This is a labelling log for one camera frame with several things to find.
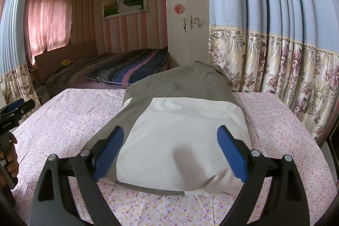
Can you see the striped blanket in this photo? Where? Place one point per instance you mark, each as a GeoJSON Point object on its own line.
{"type": "Point", "coordinates": [132, 67]}

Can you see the white wardrobe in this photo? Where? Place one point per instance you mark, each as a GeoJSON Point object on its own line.
{"type": "Point", "coordinates": [188, 43]}

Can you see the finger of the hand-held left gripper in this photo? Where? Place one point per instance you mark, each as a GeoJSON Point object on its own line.
{"type": "Point", "coordinates": [13, 106]}
{"type": "Point", "coordinates": [25, 108]}

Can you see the blue floral curtain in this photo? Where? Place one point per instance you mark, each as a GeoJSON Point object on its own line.
{"type": "Point", "coordinates": [278, 30]}
{"type": "Point", "coordinates": [13, 43]}

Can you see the yellow plush toy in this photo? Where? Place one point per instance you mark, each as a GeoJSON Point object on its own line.
{"type": "Point", "coordinates": [66, 63]}

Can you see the bed with floral sheet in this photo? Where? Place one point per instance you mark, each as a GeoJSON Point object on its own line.
{"type": "Point", "coordinates": [278, 136]}

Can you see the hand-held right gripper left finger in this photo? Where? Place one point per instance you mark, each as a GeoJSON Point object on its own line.
{"type": "Point", "coordinates": [108, 154]}

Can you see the red round sticker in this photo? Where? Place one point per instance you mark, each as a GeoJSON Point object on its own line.
{"type": "Point", "coordinates": [179, 8]}

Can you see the bed with pink mattress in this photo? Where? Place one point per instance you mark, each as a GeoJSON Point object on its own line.
{"type": "Point", "coordinates": [68, 75]}

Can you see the brown headboard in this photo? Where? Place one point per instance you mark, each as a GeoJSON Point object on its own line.
{"type": "Point", "coordinates": [66, 52]}

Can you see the framed wall picture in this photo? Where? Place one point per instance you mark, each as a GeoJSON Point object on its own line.
{"type": "Point", "coordinates": [124, 2]}

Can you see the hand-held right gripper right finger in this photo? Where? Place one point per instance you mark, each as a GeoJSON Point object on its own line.
{"type": "Point", "coordinates": [233, 154]}

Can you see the person's left hand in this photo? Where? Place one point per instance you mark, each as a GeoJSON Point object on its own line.
{"type": "Point", "coordinates": [12, 159]}

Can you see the olive green jacket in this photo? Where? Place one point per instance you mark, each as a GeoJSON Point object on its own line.
{"type": "Point", "coordinates": [180, 83]}

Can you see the pink window curtain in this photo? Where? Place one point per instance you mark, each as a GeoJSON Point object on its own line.
{"type": "Point", "coordinates": [47, 19]}

